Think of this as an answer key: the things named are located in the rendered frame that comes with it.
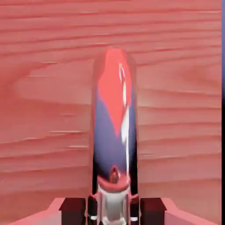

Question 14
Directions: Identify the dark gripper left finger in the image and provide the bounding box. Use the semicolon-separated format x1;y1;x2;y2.
10;197;87;225

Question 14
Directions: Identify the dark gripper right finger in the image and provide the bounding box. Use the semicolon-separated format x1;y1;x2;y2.
140;197;217;225

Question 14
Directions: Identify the red wooden cabinet door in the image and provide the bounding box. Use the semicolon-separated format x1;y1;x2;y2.
0;0;222;225

